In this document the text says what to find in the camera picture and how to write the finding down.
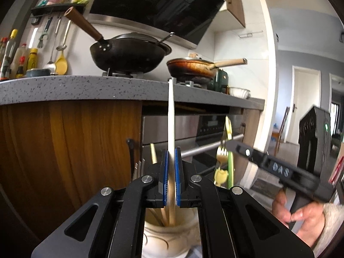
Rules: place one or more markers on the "blue lidded pot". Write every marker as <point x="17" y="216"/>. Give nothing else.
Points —
<point x="39" y="72"/>

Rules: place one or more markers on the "wooden chair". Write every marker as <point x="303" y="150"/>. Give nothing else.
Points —
<point x="280" y="134"/>

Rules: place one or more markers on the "wooden base cabinet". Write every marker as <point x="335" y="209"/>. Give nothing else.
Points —
<point x="67" y="153"/>

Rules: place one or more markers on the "black wall shelf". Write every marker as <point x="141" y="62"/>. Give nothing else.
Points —
<point x="57" y="9"/>

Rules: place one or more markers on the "gas stove grate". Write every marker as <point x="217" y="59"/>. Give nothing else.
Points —
<point x="121" y="73"/>

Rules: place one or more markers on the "person's right hand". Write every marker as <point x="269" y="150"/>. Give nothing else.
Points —
<point x="306" y="220"/>

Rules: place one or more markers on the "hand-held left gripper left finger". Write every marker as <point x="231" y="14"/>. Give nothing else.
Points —
<point x="165" y="177"/>

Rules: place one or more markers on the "grey speckled countertop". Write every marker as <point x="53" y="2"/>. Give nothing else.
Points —
<point x="80" y="88"/>

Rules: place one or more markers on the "green kitchen appliance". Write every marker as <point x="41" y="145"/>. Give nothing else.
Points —
<point x="220" y="82"/>

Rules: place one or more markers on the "white door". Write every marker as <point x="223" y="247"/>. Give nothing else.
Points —
<point x="306" y="104"/>

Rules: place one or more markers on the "white fluted bowl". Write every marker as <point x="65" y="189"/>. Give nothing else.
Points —
<point x="239" y="92"/>

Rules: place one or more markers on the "person's right forearm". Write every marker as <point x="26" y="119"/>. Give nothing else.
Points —
<point x="330" y="225"/>

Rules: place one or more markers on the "yellow rice spoon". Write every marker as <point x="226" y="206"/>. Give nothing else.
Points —
<point x="61" y="64"/>

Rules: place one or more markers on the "hanging steel ladle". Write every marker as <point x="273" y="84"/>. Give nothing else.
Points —
<point x="49" y="64"/>

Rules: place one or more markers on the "cream floral ceramic utensil holder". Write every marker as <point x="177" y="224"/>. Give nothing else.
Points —
<point x="172" y="236"/>

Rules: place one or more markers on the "row of condiment bottles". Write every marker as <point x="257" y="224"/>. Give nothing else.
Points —
<point x="16" y="59"/>

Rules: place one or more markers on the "steel fork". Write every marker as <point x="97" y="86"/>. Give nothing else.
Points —
<point x="137" y="169"/>

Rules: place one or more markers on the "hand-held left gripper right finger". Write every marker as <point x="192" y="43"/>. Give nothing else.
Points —
<point x="178" y="177"/>

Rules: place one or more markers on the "stainless steel built-in oven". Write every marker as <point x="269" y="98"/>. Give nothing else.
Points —
<point x="209" y="126"/>

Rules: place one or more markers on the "wooden wall cabinet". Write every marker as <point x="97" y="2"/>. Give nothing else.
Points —
<point x="233" y="0"/>

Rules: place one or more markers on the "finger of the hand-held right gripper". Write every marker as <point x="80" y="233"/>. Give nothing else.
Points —
<point x="242" y="150"/>

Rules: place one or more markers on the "black range hood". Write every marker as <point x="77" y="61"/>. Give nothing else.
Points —
<point x="161" y="2"/>

